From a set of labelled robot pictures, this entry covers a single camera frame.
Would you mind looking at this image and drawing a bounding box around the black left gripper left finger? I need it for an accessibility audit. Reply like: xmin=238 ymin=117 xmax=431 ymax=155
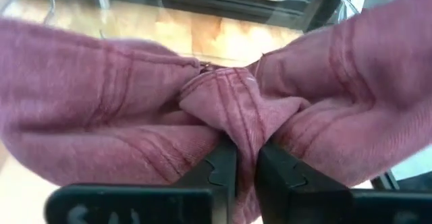
xmin=45 ymin=136 xmax=239 ymax=224

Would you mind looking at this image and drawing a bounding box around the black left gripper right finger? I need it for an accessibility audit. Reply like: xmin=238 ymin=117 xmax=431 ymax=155
xmin=253 ymin=141 xmax=432 ymax=224

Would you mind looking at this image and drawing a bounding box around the maroon baseball cap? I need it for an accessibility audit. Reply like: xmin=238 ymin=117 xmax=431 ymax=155
xmin=0 ymin=0 xmax=432 ymax=224

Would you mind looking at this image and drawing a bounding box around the clear plastic tray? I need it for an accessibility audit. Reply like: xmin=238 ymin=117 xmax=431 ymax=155
xmin=0 ymin=0 xmax=360 ymax=36

